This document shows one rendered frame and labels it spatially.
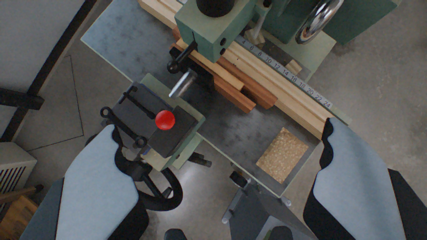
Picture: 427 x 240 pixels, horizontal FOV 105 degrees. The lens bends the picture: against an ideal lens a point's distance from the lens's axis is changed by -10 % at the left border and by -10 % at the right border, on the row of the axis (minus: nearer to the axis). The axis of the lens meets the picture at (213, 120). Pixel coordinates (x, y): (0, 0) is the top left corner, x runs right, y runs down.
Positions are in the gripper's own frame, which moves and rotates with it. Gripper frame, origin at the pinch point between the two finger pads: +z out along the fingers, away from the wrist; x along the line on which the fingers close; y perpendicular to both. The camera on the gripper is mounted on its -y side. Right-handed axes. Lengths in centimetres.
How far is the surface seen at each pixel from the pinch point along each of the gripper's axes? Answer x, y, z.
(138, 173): -20.7, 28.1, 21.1
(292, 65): 19.9, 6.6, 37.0
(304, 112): 17.0, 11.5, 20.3
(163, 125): -8.4, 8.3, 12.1
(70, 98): -114, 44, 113
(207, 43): -1.3, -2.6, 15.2
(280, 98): 12.3, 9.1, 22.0
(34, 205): -124, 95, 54
